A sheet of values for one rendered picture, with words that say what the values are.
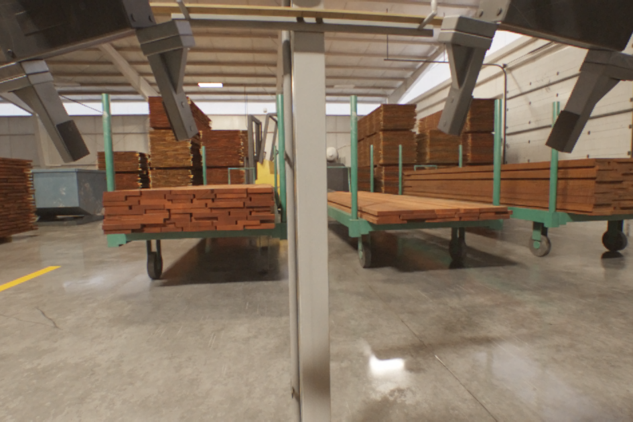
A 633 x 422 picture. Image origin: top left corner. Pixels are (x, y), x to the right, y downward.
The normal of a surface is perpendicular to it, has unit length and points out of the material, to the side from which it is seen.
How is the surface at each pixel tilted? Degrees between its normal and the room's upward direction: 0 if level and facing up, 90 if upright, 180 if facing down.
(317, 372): 90
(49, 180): 90
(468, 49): 113
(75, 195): 90
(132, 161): 90
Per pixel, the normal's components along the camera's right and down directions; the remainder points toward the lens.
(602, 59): -0.98, -0.10
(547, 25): 0.08, 0.48
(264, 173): -0.12, 0.02
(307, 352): 0.14, 0.09
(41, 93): 0.98, -0.14
